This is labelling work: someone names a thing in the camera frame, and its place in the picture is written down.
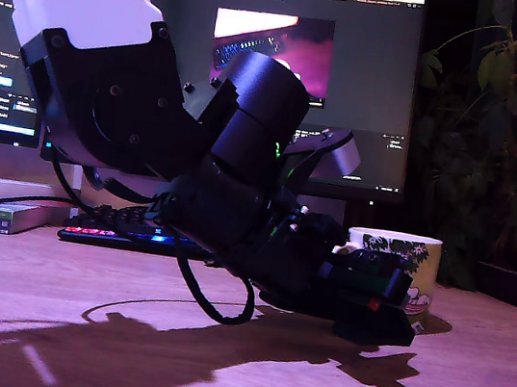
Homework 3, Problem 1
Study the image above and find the illustrated white coffee mug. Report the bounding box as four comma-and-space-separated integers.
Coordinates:
321, 221, 445, 335

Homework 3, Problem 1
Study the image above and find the large black computer monitor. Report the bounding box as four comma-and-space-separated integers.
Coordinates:
39, 0, 432, 214

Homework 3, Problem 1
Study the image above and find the black backlit keyboard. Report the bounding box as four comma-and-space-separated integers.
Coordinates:
55, 195, 220, 265

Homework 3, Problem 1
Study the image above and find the green leafy houseplant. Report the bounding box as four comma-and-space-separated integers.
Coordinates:
389, 0, 517, 297

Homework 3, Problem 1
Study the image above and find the white cardboard box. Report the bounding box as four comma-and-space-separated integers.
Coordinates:
0, 177, 81, 217

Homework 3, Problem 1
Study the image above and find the dark vertical post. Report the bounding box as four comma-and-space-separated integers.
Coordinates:
343, 201, 365, 232

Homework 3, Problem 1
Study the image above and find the black cable over boxes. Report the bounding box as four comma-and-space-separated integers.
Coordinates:
0, 187, 79, 225

